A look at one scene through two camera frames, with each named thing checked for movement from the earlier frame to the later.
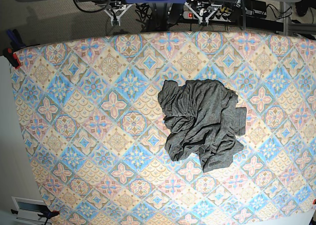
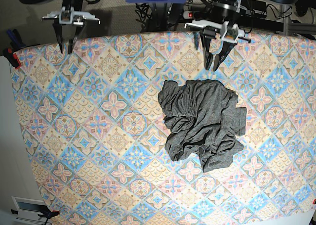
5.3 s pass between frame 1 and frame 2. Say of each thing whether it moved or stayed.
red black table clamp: stayed
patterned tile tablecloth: stayed
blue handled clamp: stayed
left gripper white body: moved
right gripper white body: moved
